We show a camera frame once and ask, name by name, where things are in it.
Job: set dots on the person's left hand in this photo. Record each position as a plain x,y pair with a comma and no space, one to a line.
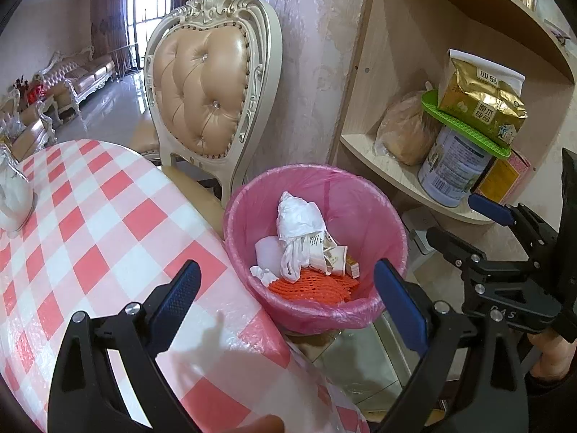
261,425

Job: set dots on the pink white checkered tablecloth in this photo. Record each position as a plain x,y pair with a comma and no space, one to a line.
112,234

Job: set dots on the white printed paper carton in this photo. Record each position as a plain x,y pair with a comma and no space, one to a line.
336,257

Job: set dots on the red gift bag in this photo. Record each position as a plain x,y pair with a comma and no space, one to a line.
35,94

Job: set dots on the wooden corner shelf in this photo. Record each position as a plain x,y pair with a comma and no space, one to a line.
396,54

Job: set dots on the green plastic tray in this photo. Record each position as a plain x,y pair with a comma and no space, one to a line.
473,137

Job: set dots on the ornate tufted beige chair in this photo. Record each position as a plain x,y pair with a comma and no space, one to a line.
203,90

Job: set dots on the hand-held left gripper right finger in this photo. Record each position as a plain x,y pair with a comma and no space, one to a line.
401,306

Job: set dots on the brown curtain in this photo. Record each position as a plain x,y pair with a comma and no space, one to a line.
108,18

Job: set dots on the orange foam net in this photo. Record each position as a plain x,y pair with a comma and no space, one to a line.
315,291

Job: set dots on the white power strip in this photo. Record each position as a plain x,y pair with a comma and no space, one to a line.
419,230

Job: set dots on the large printed tin can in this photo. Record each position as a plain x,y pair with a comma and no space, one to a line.
450,167

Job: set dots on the person's right hand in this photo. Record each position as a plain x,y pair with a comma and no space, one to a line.
554,354

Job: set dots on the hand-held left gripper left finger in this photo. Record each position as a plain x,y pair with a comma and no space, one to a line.
180,297

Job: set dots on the ornate beige armchair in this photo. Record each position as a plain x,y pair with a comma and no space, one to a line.
31,126

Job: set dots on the white teapot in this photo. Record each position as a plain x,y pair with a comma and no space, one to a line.
16,203

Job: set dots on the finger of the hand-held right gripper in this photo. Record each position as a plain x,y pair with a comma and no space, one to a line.
491,209
455,252

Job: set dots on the pink bagged waste bin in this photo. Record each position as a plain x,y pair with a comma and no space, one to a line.
351,207

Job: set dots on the gold foil bag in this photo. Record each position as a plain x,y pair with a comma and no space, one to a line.
482,103

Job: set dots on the ornate beige sofa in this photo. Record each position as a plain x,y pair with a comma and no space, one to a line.
81,76

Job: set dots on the yellow pink carton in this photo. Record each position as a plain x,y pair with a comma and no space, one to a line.
505,176

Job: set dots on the brown filled plastic bag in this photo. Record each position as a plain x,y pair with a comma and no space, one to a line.
405,131

